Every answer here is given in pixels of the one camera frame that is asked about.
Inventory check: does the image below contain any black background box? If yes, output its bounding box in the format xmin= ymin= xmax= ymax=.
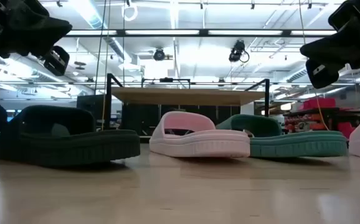
xmin=76 ymin=94 xmax=108 ymax=130

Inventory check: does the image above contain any white cable loop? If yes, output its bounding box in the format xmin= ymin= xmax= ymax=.
xmin=121 ymin=2 xmax=139 ymax=22

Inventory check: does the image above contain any black aluminium rig frame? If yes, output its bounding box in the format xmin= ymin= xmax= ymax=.
xmin=64 ymin=28 xmax=338 ymax=39

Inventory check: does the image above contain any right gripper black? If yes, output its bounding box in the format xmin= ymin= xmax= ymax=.
xmin=300 ymin=0 xmax=360 ymax=90

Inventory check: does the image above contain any thin hanging cable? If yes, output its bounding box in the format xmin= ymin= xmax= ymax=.
xmin=93 ymin=0 xmax=107 ymax=95
xmin=122 ymin=0 xmax=126 ymax=88

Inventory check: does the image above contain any round black ceiling fixture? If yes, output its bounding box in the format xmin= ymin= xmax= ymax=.
xmin=153 ymin=47 xmax=166 ymax=62

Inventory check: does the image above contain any storage rack with orange items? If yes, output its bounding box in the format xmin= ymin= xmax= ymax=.
xmin=283 ymin=107 xmax=360 ymax=140

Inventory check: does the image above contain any black hanging ceiling device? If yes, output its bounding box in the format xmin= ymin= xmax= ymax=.
xmin=228 ymin=39 xmax=250 ymax=63

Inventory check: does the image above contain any black background cabinet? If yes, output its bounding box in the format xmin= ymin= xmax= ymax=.
xmin=121 ymin=104 xmax=242 ymax=137

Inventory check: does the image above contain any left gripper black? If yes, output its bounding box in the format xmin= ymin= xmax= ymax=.
xmin=0 ymin=0 xmax=73 ymax=77

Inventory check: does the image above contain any yellow cable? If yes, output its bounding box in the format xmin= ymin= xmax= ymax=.
xmin=314 ymin=90 xmax=329 ymax=131

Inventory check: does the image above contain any red storage bin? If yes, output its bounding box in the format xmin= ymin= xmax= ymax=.
xmin=297 ymin=97 xmax=337 ymax=111

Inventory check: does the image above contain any dark rubber slide sandal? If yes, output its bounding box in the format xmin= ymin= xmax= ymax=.
xmin=0 ymin=105 xmax=141 ymax=168

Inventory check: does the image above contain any black background metal frame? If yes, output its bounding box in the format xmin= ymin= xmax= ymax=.
xmin=140 ymin=77 xmax=191 ymax=90

